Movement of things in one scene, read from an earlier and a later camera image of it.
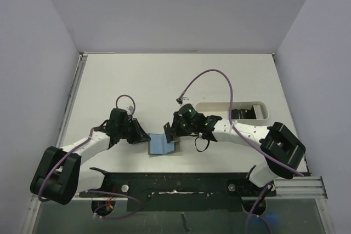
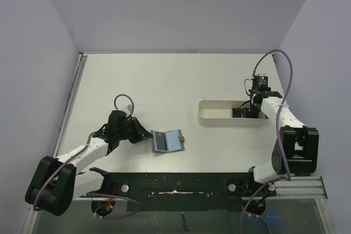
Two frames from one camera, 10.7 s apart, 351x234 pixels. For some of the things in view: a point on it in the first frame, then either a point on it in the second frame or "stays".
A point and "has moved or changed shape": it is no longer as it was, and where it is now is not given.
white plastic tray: (222, 109) stays
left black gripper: (139, 136) stays
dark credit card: (169, 136) → (161, 141)
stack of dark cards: (243, 114) stays
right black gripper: (175, 129) → (242, 112)
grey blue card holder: (158, 145) has moved or changed shape
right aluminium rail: (299, 187) stays
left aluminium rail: (72, 98) stays
